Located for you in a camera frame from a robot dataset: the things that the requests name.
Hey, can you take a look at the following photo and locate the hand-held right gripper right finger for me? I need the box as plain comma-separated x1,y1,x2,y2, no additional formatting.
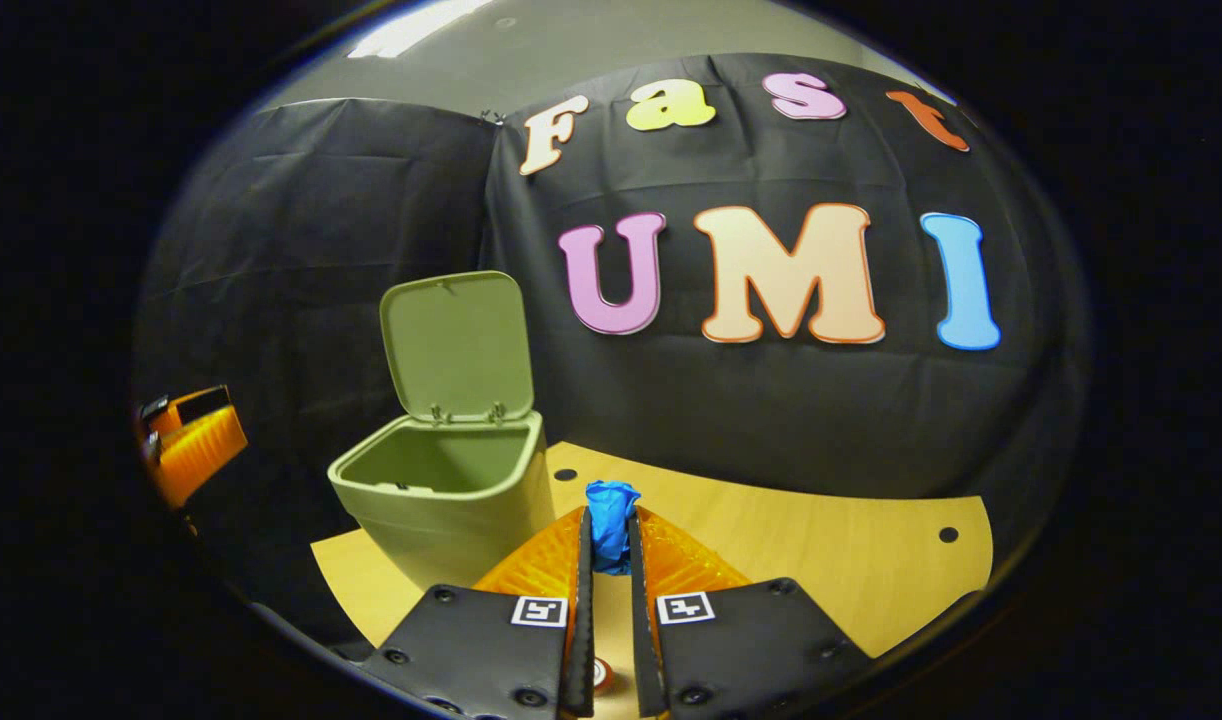
628,505,877,720

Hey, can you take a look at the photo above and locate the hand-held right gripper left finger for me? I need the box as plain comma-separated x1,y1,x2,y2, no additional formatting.
356,505,595,720

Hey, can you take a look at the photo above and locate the blue paper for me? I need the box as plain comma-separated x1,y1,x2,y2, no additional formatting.
584,480,642,576

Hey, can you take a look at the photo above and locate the green desktop garbage bin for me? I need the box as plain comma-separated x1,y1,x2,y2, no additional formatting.
328,270,558,591

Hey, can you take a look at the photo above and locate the wooden desktop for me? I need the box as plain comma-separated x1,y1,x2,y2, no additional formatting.
311,440,994,720

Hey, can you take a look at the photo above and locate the black backdrop cloth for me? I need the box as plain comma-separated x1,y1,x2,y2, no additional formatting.
131,52,1087,641

